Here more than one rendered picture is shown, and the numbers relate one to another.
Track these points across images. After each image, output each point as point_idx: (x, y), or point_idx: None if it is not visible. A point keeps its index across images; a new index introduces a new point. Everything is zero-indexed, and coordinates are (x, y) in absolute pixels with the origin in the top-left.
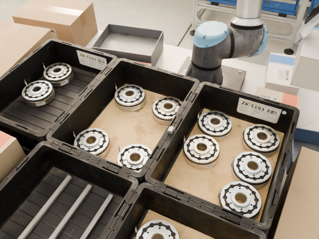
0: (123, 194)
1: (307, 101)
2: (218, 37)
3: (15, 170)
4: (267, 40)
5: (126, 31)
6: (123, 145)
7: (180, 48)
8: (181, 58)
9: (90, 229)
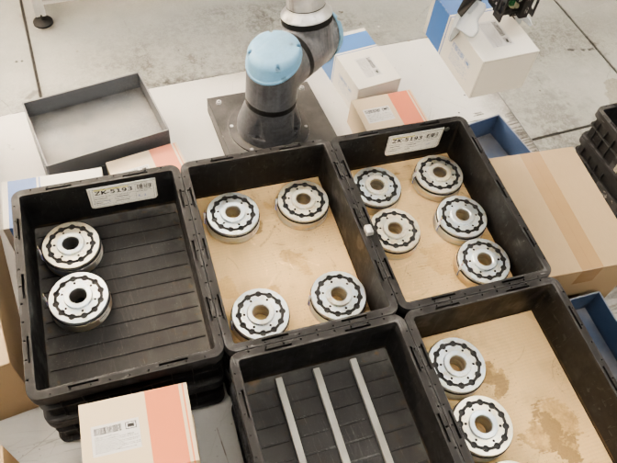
0: (368, 346)
1: (405, 88)
2: (297, 60)
3: (247, 417)
4: (342, 29)
5: (65, 101)
6: (294, 290)
7: (169, 86)
8: (188, 106)
9: (375, 413)
